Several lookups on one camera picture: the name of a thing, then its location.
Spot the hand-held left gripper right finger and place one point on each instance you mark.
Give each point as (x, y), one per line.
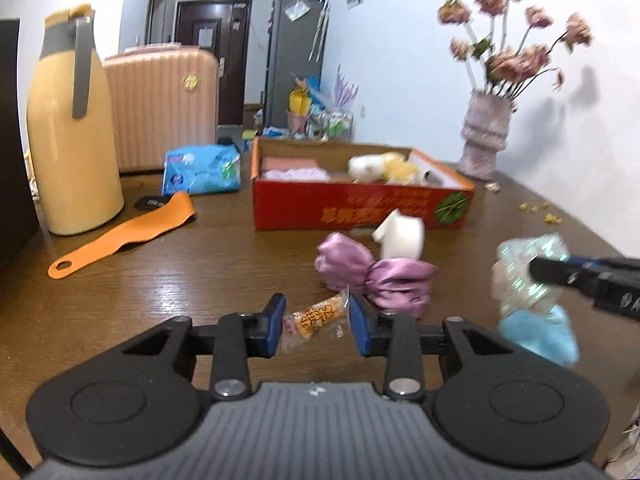
(359, 327)

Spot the grey refrigerator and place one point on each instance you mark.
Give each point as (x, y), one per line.
(295, 75)

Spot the black label tag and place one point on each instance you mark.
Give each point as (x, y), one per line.
(150, 203)

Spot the orange snack packet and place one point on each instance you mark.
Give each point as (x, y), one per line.
(315, 320)

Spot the yellow bag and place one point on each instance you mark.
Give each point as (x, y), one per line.
(299, 102)

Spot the pink suitcase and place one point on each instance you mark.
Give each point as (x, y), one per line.
(160, 110)

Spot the orange shoehorn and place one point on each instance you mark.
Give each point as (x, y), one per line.
(140, 232)

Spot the dark brown entrance door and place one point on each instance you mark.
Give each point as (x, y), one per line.
(230, 70)

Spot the white shoe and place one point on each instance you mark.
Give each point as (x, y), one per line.
(627, 450)

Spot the yellow white plush toy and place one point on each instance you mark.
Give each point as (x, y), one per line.
(385, 169)

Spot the fallen rose petal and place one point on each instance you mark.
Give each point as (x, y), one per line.
(492, 186)

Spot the side doorway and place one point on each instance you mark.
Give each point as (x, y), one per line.
(156, 15)

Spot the blue wet wipes pack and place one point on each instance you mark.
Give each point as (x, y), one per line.
(200, 170)

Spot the scattered yellow crumbs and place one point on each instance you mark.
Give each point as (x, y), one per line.
(550, 218)

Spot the hanging folded umbrella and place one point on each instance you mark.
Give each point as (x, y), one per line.
(320, 30)

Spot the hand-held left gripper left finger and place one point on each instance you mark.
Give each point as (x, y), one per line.
(274, 327)

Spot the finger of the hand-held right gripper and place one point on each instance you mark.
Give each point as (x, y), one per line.
(555, 270)

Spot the dried pink roses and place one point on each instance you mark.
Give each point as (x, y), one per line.
(515, 62)

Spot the paper in plastic sleeve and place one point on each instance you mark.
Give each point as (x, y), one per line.
(297, 10)

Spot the textured pink vase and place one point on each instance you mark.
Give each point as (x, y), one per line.
(485, 135)

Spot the blue plush toy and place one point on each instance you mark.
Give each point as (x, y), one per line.
(542, 335)

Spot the iridescent clear scrunchie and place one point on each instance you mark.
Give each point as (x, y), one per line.
(515, 275)

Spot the black paper bag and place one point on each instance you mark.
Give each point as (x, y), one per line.
(12, 160)

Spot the white foam sponge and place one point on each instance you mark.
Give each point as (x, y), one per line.
(402, 235)

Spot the clear plastic jar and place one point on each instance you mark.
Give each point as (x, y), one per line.
(332, 125)

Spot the purple fluffy towel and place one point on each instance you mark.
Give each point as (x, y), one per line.
(295, 175)

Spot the red cardboard box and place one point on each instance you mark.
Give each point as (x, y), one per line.
(350, 207)

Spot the purple satin bow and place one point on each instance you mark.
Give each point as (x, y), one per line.
(390, 280)

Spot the yellow thermos jug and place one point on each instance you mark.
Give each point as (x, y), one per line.
(70, 150)

